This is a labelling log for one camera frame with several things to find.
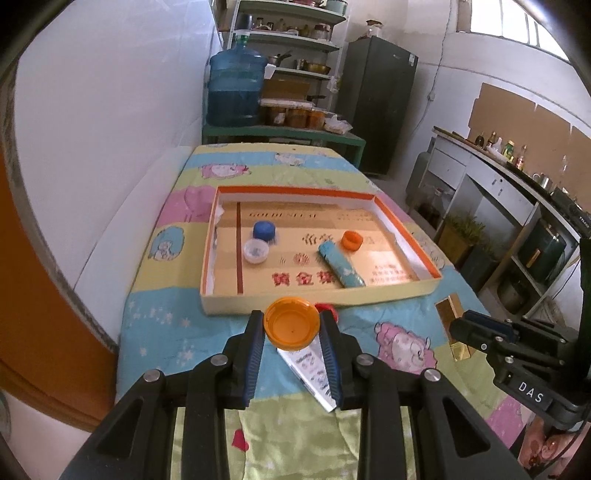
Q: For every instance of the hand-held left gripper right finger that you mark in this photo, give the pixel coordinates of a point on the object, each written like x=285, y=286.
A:
x=332, y=369

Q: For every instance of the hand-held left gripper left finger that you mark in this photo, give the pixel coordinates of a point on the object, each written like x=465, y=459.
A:
x=253, y=355

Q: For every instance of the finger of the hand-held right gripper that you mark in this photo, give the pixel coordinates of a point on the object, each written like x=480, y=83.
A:
x=491, y=325
x=475, y=339

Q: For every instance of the white pen-shaped device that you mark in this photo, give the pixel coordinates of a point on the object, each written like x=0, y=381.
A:
x=307, y=364

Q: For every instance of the small gold box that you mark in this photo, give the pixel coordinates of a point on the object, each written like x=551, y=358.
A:
x=448, y=314

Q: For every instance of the large orange bottle cap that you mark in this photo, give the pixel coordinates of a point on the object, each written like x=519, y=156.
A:
x=291, y=325

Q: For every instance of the red bottle cap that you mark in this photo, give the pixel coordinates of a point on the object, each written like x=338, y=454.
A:
x=324, y=306

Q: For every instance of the light blue packet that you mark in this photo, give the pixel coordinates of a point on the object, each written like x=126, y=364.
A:
x=341, y=265

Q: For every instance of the white bottle cap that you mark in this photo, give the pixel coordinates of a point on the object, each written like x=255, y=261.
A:
x=256, y=250

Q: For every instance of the blue bottle cap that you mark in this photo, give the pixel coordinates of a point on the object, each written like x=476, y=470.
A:
x=264, y=230

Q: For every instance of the small orange bottle cap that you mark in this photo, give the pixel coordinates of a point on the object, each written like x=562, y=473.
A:
x=352, y=240

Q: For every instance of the shallow cardboard box tray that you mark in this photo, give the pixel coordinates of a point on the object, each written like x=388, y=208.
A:
x=300, y=221

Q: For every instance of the black planter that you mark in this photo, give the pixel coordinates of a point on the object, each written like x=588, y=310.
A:
x=480, y=267

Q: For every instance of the dark green pot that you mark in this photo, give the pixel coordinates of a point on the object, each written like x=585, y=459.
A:
x=542, y=251

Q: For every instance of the yellow planter with plants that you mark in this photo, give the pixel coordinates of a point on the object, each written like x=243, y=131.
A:
x=455, y=240

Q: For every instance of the cartoon sheep printed blanket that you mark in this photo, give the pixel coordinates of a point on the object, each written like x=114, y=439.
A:
x=161, y=323

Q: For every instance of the grey kitchen counter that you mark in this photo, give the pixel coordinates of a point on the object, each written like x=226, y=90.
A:
x=498, y=184

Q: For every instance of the metal cup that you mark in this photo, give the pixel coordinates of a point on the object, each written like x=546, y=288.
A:
x=542, y=181

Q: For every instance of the grey gas cylinder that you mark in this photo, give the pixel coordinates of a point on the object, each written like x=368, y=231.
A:
x=418, y=175

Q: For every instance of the red sauce bottle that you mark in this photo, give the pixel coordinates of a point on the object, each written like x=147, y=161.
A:
x=521, y=160

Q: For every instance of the green bottle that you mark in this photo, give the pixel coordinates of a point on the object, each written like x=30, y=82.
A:
x=508, y=151

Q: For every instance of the brown wooden door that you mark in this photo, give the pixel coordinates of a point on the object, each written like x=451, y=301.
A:
x=37, y=323

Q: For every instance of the green low table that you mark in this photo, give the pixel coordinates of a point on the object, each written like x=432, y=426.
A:
x=277, y=133

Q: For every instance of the jar of orange preserves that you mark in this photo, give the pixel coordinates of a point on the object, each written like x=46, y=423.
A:
x=273, y=116
x=297, y=118
x=316, y=120

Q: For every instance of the clear plastic bag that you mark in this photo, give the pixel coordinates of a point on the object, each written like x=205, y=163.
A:
x=337, y=124

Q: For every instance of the dark green refrigerator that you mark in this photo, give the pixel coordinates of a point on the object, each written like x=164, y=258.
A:
x=378, y=106

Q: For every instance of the blue water jug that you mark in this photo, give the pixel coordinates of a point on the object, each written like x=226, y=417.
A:
x=235, y=87

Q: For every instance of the brown cardboard box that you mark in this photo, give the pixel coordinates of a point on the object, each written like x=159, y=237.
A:
x=284, y=87

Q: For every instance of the brass bowl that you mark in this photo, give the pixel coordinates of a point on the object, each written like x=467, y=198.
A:
x=316, y=68

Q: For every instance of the metal cooking pot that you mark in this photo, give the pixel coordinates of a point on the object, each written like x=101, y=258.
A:
x=278, y=59

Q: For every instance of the window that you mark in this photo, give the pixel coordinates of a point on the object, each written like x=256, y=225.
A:
x=498, y=23

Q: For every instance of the pale green shelf rack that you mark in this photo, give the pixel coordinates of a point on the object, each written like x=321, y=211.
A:
x=300, y=42

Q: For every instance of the glass jar on refrigerator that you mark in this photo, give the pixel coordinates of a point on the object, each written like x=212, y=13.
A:
x=375, y=30

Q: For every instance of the water jug pump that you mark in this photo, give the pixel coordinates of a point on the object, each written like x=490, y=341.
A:
x=242, y=37

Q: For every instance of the teal enamel pot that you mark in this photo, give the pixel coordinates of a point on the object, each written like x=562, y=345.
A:
x=336, y=5

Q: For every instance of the cardboard sheet on wall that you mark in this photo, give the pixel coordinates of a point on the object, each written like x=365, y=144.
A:
x=508, y=110

